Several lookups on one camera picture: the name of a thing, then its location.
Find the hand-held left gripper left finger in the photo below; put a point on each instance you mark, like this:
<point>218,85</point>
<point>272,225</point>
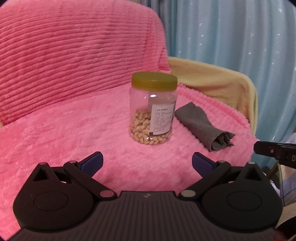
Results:
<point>92,162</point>

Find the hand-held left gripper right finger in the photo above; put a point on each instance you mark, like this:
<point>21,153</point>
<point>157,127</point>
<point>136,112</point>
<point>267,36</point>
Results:
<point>202,163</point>

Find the pink ribbed fleece blanket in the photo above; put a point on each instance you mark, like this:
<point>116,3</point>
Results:
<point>69,69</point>

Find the clear cashew jar yellow lid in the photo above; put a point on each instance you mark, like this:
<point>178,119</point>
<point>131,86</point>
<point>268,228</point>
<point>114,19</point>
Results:
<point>143,125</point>

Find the grey cleaning cloth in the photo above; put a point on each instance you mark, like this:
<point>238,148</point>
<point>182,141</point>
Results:
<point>198,122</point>

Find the wooden chair frame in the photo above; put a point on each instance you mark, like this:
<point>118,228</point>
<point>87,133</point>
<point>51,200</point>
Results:
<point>274,170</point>

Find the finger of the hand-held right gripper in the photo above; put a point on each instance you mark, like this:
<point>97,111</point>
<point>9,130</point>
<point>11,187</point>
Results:
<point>266,149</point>

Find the light blue curtain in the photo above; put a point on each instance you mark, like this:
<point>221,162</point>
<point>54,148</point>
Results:
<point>231,34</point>

